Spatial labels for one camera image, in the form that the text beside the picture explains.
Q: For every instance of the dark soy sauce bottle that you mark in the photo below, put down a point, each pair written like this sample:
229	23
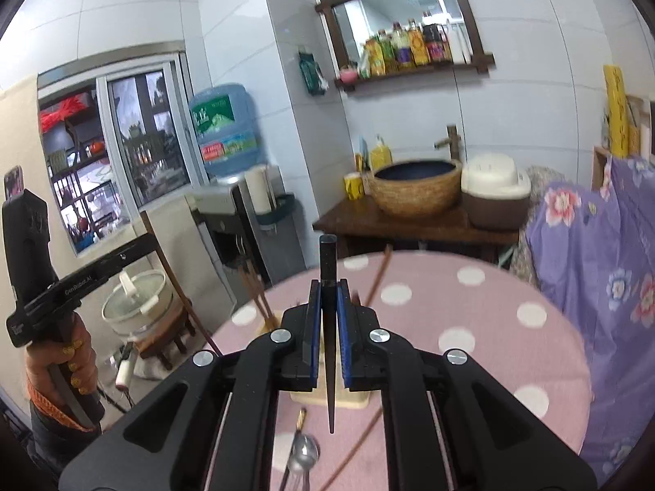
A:
436	41

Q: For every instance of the white and brown rice cooker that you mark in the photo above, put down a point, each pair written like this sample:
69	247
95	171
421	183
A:
494	194

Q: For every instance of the yellow printed roll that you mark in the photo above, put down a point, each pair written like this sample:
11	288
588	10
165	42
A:
615	112

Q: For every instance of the yellow oil bottle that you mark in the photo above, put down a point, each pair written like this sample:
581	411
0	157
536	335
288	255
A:
417	46

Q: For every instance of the sliding glass window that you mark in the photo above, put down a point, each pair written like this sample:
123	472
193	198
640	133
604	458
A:
138	153

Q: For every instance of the woven rim wash basin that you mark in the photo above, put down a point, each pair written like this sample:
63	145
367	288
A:
414	192

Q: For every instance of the wood framed glass jar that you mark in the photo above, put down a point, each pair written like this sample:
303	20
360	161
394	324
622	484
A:
639	128

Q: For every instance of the teal paper roll holder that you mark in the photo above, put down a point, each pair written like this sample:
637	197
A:
279	212

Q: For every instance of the green wall packet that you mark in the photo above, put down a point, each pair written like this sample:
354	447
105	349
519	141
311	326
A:
309	74

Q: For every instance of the light wooden box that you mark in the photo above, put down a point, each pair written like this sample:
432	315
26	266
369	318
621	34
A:
601	166

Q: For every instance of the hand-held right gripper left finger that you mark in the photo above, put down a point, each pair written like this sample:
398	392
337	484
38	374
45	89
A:
316	327

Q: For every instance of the white plastic bottle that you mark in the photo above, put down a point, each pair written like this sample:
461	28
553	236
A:
458	43

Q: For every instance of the water dispenser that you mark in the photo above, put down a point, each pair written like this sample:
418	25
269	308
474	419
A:
230	230

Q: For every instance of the dark wooden stool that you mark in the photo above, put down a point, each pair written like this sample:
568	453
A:
171	337

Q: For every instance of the dark wooden cabinet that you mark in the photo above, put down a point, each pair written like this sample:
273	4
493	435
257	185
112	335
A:
419	230

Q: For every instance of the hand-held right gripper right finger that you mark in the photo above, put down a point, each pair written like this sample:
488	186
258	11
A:
342	327

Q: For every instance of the yellow soap bottle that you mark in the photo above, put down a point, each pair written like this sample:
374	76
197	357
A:
380	156

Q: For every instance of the cream pot with lid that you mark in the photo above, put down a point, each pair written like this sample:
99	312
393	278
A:
135	307

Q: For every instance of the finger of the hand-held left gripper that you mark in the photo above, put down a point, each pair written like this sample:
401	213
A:
133	250

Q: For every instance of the person's left forearm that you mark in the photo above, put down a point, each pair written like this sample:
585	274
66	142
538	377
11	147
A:
51	434

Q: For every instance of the purple floral cloth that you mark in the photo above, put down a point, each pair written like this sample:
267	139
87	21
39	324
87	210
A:
593	276

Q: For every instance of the red hanging decoration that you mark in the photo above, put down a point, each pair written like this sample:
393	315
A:
64	112

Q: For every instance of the oil bottle purple label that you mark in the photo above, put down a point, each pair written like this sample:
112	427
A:
401	48

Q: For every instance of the blue water jug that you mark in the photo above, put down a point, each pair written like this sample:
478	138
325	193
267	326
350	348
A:
222	128

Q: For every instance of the white lint roller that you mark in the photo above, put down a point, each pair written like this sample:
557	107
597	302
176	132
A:
124	373

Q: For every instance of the small pink bowl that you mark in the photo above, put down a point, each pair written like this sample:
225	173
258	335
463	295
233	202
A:
348	75

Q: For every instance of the bronze faucet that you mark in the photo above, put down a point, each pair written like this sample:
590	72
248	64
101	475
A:
451	140

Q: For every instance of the smartphone on holder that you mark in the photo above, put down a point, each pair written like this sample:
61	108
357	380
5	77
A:
14	181

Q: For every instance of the yellow cup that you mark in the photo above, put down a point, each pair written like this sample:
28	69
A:
353	186

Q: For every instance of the green bottle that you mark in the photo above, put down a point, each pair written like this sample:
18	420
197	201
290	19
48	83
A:
388	53

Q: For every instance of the dark wood framed mirror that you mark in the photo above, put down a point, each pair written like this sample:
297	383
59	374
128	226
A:
404	10

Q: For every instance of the person's left hand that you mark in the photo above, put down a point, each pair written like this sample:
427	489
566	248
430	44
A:
84	353

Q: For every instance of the yellow green snack packet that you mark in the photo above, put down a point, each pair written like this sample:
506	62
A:
374	59

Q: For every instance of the cream perforated utensil holder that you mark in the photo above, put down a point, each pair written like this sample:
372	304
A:
332	399

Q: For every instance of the black chopstick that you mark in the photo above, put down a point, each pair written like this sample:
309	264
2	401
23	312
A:
328	276

